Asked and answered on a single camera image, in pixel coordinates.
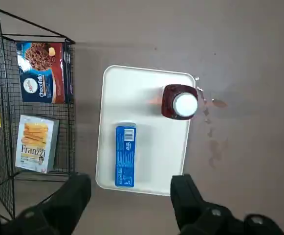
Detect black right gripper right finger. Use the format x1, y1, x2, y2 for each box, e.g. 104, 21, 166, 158
170, 173, 284, 235

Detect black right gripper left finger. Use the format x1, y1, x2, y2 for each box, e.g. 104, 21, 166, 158
0, 172, 92, 235

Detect blue Oreo cookie box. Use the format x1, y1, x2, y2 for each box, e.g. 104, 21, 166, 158
114, 121, 137, 188

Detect brown tea bottle white cap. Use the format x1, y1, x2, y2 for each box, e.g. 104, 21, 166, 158
160, 84, 198, 121

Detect white plastic tray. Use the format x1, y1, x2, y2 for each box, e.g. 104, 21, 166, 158
95, 65, 196, 196

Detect Franzzi white cookie box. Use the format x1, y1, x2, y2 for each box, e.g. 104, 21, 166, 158
15, 114, 60, 174

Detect Chocofello blue red cookie box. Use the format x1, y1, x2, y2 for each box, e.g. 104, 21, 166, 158
16, 42, 74, 104

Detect black wire mesh shelf rack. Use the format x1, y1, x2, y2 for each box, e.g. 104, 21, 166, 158
0, 4, 76, 220

